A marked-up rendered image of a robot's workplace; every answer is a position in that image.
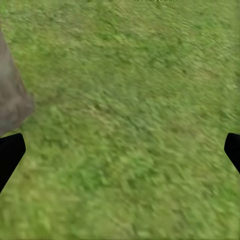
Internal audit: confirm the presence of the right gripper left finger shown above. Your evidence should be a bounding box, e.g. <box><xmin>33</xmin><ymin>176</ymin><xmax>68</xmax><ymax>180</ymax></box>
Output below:
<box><xmin>0</xmin><ymin>133</ymin><xmax>26</xmax><ymax>193</ymax></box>

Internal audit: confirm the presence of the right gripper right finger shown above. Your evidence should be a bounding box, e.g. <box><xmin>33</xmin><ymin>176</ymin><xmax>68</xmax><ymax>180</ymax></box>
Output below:
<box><xmin>224</xmin><ymin>133</ymin><xmax>240</xmax><ymax>173</ymax></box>

